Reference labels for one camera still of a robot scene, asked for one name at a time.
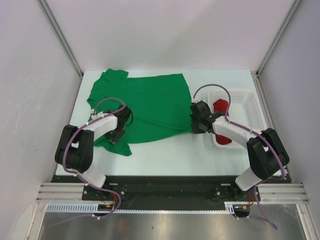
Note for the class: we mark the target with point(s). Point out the left aluminium corner post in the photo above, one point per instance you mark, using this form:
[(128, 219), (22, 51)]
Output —
[(49, 15)]

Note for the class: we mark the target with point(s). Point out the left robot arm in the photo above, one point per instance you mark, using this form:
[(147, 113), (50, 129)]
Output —
[(75, 150)]

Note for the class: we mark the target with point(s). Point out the aluminium rail frame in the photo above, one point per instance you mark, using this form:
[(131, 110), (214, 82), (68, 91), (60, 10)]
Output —
[(69, 196)]

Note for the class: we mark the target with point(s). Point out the rolled red t shirt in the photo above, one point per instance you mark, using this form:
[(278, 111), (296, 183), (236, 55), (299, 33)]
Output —
[(221, 106)]

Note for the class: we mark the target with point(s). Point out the white slotted cable duct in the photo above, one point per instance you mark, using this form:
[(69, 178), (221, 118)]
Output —
[(104, 208)]

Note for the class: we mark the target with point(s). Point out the white perforated plastic basket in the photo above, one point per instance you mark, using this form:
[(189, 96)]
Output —
[(245, 109)]

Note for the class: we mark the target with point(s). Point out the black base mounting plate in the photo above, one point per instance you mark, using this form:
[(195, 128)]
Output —
[(177, 190)]

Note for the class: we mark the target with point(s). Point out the aluminium corner post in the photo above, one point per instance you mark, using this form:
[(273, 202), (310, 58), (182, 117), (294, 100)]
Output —
[(279, 35), (49, 15)]

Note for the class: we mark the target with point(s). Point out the right aluminium corner post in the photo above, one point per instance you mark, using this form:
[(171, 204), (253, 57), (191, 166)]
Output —
[(279, 35)]

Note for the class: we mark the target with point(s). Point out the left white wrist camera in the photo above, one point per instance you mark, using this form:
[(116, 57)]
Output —
[(98, 114)]

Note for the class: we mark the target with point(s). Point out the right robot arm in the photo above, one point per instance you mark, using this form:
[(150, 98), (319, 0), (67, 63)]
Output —
[(266, 152)]

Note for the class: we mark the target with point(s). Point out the green t shirt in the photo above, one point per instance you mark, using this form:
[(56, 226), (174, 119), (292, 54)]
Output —
[(160, 107)]

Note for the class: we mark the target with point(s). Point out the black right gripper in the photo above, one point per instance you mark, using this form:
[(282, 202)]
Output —
[(195, 129)]

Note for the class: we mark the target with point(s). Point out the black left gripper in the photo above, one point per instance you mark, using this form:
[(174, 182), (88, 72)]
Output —
[(113, 139)]

